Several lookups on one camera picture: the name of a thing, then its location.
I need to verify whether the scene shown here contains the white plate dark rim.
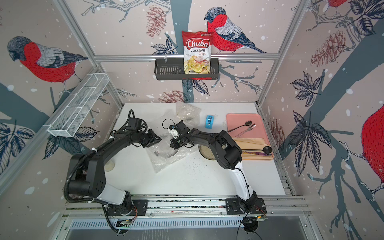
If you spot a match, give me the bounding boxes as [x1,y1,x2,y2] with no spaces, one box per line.
[153,144,179,159]

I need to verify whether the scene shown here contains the clear bubble wrap sheet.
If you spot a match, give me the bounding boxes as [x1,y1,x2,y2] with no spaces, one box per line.
[146,110,198,173]
[176,102,201,127]

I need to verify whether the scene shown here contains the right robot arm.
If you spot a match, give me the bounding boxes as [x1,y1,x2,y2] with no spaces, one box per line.
[168,121,265,214]

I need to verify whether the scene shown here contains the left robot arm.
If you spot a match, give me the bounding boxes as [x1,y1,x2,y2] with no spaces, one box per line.
[63,129,162,213]

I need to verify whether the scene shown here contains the blue tape dispenser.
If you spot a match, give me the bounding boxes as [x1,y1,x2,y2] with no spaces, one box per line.
[205,115,214,129]

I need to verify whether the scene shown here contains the speckled cream plate dark rim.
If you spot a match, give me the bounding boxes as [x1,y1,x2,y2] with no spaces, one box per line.
[199,145,216,161]

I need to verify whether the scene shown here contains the shaker jar black lid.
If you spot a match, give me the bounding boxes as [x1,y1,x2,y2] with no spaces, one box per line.
[104,160,115,172]

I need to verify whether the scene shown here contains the pink tray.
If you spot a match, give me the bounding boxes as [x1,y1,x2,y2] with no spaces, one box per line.
[226,113,270,144]

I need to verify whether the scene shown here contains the black spoon on tray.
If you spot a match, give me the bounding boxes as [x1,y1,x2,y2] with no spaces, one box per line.
[228,121,253,133]

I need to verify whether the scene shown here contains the silver fork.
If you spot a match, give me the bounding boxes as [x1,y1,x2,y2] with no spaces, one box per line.
[237,124,256,138]

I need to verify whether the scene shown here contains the black ladle spoon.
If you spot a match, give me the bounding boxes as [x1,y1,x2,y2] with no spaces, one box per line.
[242,146,273,154]

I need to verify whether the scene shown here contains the Chuba cassava chips bag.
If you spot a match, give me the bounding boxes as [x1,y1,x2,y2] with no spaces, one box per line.
[182,31,213,76]

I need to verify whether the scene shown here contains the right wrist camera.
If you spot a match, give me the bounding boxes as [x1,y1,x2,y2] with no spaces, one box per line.
[169,125,179,139]

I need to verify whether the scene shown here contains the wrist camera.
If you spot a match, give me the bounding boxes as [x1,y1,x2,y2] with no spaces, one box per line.
[126,118,148,132]
[169,125,179,139]

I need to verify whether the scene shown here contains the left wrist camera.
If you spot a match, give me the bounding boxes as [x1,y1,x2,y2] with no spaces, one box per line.
[126,118,148,132]

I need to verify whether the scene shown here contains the black wire basket shelf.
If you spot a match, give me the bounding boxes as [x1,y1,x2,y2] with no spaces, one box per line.
[154,58,220,81]

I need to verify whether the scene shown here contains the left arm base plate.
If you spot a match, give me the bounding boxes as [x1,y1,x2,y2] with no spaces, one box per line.
[106,200,149,217]

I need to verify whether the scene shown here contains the white mesh wall shelf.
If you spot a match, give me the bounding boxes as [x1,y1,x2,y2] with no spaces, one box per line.
[48,73,110,137]

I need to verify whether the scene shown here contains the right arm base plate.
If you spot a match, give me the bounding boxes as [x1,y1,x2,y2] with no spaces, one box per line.
[225,198,267,215]

